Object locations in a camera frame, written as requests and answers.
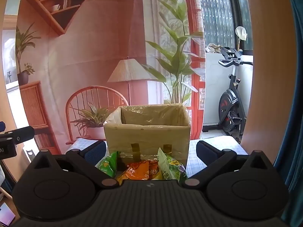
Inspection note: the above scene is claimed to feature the window with metal grille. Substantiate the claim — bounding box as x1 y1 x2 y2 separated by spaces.
196 0 254 57

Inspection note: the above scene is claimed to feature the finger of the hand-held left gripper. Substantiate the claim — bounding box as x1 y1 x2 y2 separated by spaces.
0 126 35 145

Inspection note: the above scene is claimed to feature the orange chip packet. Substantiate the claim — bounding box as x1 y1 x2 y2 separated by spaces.
115 161 152 185
148 159 164 180

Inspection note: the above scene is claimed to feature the crumpled beige cloth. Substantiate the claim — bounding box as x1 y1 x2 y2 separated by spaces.
205 43 222 53

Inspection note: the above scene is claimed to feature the cardboard box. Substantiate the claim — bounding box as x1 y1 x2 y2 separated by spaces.
103 103 191 168

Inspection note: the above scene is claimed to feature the white cloth on pole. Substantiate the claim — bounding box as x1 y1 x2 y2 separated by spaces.
235 26 248 41

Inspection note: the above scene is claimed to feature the purple flat object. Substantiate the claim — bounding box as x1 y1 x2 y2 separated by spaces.
0 202 16 226

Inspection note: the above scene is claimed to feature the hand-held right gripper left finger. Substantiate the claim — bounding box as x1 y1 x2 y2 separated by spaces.
31 140 119 190

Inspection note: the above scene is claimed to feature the checkered tablecloth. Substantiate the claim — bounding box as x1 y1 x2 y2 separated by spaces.
65 136 249 171

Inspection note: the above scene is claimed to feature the black exercise bike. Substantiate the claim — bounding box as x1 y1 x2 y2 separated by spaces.
202 46 254 145

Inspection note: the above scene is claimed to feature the printed wall backdrop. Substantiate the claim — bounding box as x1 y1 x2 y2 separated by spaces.
15 0 206 155

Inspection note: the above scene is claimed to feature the white green snack packet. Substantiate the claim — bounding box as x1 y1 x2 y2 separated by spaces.
157 148 188 181

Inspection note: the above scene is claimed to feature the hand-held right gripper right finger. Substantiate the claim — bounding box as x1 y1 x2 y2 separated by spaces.
181 140 274 190

